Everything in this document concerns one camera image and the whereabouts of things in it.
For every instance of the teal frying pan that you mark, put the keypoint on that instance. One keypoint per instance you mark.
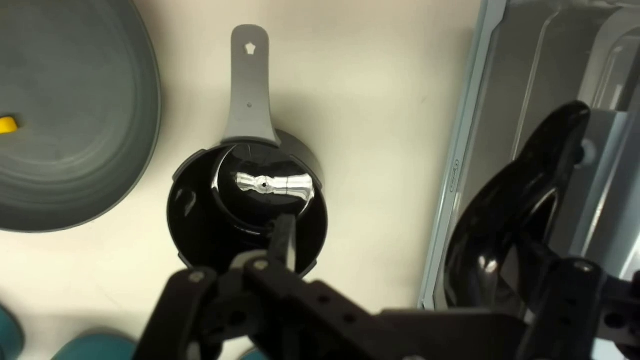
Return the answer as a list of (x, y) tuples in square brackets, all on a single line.
[(10, 336)]

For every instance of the grey round plate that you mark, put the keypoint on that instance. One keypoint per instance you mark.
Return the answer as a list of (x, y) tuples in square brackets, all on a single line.
[(83, 83)]

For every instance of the black saucepan grey handle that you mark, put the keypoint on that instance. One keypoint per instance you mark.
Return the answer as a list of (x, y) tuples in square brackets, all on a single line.
[(258, 188)]

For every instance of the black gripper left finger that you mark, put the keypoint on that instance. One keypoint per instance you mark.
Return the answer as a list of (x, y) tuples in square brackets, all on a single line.
[(289, 319)]

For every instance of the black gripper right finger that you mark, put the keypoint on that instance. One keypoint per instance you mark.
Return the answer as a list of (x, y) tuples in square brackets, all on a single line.
[(516, 296)]

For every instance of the yellow toy fry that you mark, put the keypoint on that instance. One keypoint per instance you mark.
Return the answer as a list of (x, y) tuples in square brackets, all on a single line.
[(8, 124)]

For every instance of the teal pot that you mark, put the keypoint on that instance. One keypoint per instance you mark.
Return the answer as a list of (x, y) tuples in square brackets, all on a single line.
[(96, 346)]

